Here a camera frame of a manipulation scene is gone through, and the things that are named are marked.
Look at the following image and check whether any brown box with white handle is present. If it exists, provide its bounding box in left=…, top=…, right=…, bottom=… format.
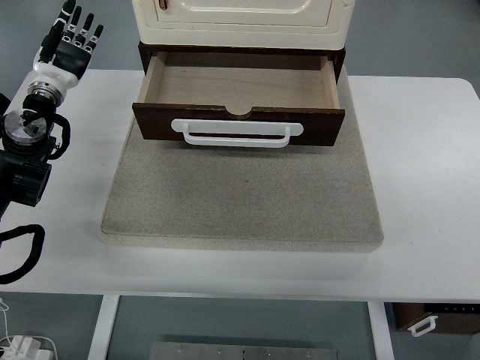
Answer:
left=392, top=302, right=479, bottom=337

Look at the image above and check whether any white drawer handle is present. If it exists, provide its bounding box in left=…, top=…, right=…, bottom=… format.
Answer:
left=171, top=118, right=304, bottom=149

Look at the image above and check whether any white table leg right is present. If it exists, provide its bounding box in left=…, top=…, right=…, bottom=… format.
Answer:
left=367, top=301, right=395, bottom=360

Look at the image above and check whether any black cable loop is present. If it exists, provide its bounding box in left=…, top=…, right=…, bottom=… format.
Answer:
left=0, top=223, right=47, bottom=285

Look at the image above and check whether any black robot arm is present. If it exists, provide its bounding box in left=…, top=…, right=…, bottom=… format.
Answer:
left=1, top=1, right=104, bottom=212

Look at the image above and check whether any white table leg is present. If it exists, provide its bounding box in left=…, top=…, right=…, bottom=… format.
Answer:
left=87, top=295, right=120, bottom=360
left=367, top=301, right=395, bottom=360

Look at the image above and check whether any grey metal plate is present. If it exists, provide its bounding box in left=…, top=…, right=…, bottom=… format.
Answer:
left=149, top=342, right=338, bottom=360

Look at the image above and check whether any white cable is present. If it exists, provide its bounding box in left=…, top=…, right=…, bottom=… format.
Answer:
left=0, top=298, right=12, bottom=344

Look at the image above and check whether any beige stone slab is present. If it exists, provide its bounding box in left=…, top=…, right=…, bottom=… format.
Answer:
left=100, top=73, right=384, bottom=252

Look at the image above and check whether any white power adapter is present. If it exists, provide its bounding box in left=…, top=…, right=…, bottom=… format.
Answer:
left=1, top=335, right=54, bottom=360

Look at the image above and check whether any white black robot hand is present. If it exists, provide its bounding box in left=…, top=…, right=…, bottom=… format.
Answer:
left=33, top=0, right=104, bottom=91

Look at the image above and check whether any white table leg left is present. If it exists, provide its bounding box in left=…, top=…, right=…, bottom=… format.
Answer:
left=87, top=295, right=120, bottom=360

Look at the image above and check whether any cream upper cabinet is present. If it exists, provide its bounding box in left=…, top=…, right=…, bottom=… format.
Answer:
left=132, top=0, right=356, bottom=50

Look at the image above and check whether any dark wooden drawer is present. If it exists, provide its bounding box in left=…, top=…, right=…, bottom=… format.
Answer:
left=132, top=52, right=345, bottom=146

